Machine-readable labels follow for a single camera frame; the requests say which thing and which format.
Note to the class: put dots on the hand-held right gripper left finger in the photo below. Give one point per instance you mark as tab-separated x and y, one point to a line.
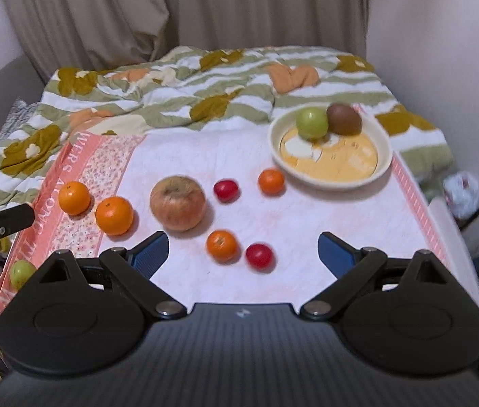
151	255

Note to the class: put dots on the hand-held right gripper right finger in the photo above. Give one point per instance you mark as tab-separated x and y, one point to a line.
335	253

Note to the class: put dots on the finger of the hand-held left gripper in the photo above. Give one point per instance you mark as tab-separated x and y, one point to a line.
8	219

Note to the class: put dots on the green apple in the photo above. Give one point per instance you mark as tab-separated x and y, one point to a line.
311	122
21	272

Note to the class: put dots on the large orange mandarin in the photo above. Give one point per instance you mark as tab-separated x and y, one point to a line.
114	215

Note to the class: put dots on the red cherry tomato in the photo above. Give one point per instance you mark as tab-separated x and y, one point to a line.
259	256
226	190

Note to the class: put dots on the cream yellow bowl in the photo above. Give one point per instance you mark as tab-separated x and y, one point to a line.
341	169

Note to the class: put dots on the small orange mandarin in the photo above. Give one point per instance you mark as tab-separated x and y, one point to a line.
271	182

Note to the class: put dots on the grey patterned sheet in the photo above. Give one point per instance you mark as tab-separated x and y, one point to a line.
14	114

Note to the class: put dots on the brown kiwi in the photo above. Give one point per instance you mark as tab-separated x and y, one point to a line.
344	118

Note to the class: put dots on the pink printed cloth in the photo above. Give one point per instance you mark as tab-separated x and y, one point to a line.
239	152

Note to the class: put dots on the white plastic bag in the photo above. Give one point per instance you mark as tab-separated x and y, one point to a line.
462	193

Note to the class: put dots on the striped floral blanket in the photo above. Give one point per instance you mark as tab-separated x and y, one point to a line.
222	89

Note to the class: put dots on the beige curtain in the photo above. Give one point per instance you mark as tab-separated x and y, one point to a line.
180	8

